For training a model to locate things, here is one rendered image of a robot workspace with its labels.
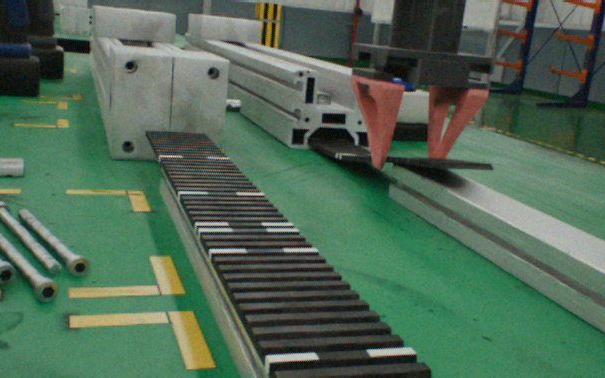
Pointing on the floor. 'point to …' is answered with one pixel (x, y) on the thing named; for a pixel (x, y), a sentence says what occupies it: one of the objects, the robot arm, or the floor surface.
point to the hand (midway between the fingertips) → (407, 159)
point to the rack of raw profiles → (570, 49)
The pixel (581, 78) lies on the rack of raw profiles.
